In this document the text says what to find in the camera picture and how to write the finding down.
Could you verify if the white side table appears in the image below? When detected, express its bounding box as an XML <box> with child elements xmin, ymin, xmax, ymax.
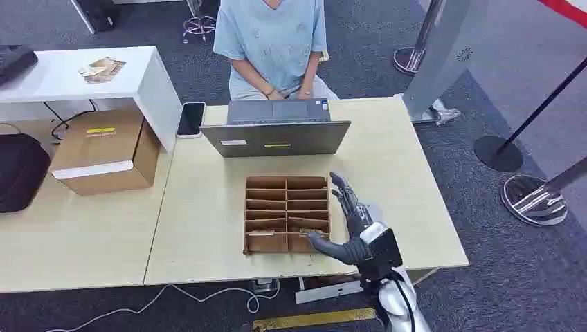
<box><xmin>0</xmin><ymin>46</ymin><xmax>183</xmax><ymax>155</ymax></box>

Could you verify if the black smartphone white case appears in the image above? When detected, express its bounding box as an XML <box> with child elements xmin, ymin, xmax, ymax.
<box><xmin>176</xmin><ymin>101</ymin><xmax>207</xmax><ymax>140</ymax></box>

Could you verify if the yellow floor tape strip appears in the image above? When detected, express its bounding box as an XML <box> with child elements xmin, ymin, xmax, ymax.
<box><xmin>251</xmin><ymin>307</ymin><xmax>377</xmax><ymax>332</ymax></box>

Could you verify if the brown cardboard box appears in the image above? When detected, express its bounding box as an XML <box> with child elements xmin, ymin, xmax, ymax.
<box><xmin>48</xmin><ymin>108</ymin><xmax>162</xmax><ymax>197</ymax></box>

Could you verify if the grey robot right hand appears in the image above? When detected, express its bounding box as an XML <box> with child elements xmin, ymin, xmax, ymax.
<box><xmin>308</xmin><ymin>172</ymin><xmax>382</xmax><ymax>267</ymax></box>

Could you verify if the wooden compartment card box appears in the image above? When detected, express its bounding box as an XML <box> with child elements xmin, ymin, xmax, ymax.
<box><xmin>243</xmin><ymin>176</ymin><xmax>332</xmax><ymax>256</ymax></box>

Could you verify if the chrome stanchion with mirrored base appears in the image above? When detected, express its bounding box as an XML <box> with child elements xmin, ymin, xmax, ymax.
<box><xmin>499</xmin><ymin>157</ymin><xmax>587</xmax><ymax>228</ymax></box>

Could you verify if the chrome stanchion with round base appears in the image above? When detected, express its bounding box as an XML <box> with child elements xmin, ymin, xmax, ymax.
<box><xmin>392</xmin><ymin>0</ymin><xmax>446</xmax><ymax>77</ymax></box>

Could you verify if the black bag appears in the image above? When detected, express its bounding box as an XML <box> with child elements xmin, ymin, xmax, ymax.
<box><xmin>0</xmin><ymin>133</ymin><xmax>52</xmax><ymax>214</ymax></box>

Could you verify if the clear plastic bag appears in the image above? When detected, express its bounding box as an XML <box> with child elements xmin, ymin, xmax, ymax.
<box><xmin>430</xmin><ymin>98</ymin><xmax>462</xmax><ymax>127</ymax></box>

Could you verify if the grey card reader device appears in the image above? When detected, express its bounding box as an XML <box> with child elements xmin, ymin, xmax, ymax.
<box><xmin>366</xmin><ymin>203</ymin><xmax>384</xmax><ymax>225</ymax></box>

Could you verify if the chrome stool base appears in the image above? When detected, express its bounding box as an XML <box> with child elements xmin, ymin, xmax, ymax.
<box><xmin>181</xmin><ymin>15</ymin><xmax>217</xmax><ymax>45</ymax></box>

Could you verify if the red barrier belt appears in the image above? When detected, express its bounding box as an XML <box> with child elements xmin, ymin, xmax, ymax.
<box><xmin>537</xmin><ymin>0</ymin><xmax>587</xmax><ymax>30</ymax></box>

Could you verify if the grey laptop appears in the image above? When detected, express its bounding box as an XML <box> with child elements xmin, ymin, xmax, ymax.
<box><xmin>199</xmin><ymin>98</ymin><xmax>352</xmax><ymax>159</ymax></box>

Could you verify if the black cable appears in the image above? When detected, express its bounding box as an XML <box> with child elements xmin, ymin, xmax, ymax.
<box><xmin>43</xmin><ymin>99</ymin><xmax>100</xmax><ymax>141</ymax></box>

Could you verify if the black device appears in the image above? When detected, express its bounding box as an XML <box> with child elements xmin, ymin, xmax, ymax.
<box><xmin>0</xmin><ymin>45</ymin><xmax>39</xmax><ymax>86</ymax></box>

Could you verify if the white cable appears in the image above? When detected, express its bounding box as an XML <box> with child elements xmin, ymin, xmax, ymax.
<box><xmin>44</xmin><ymin>279</ymin><xmax>281</xmax><ymax>332</ymax></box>

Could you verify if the person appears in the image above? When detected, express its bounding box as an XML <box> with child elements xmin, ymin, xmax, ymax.
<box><xmin>213</xmin><ymin>0</ymin><xmax>341</xmax><ymax>101</ymax></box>

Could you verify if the grey kiosk pillar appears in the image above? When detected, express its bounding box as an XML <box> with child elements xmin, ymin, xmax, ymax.
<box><xmin>401</xmin><ymin>0</ymin><xmax>494</xmax><ymax>125</ymax></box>

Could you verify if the black stanchion with round base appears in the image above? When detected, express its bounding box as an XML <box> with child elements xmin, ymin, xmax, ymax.
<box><xmin>473</xmin><ymin>57</ymin><xmax>587</xmax><ymax>174</ymax></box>

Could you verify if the grey metal bracket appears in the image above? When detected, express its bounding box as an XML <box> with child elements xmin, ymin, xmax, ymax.
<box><xmin>294</xmin><ymin>279</ymin><xmax>365</xmax><ymax>305</ymax></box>

